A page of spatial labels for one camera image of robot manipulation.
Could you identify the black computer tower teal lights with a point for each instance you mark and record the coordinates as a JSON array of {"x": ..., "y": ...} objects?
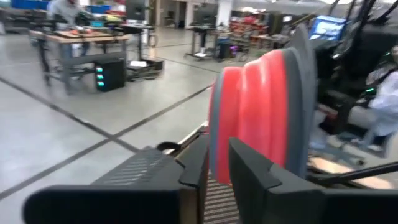
[{"x": 112, "y": 76}]

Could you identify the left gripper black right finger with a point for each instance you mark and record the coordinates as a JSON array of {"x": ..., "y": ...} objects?
[{"x": 311, "y": 208}]

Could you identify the standing person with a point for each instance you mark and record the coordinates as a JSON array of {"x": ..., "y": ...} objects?
[{"x": 63, "y": 11}]

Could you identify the wooden top work table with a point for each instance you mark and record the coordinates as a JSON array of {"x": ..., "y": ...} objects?
[{"x": 87, "y": 39}]

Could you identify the red collapsible colander grey rim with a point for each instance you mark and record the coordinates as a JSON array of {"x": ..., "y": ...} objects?
[{"x": 258, "y": 109}]

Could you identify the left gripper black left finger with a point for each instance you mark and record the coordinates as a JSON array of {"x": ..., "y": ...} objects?
[{"x": 109, "y": 205}]

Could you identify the black standing desk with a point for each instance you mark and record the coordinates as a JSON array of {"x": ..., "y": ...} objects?
[{"x": 202, "y": 31}]

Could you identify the seated person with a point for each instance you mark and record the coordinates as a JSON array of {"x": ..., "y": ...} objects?
[{"x": 385, "y": 105}]

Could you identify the storage shelf with red items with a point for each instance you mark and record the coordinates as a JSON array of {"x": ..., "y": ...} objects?
[{"x": 248, "y": 29}]

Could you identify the blue lit monitor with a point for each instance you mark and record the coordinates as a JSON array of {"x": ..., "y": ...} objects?
[{"x": 326, "y": 28}]

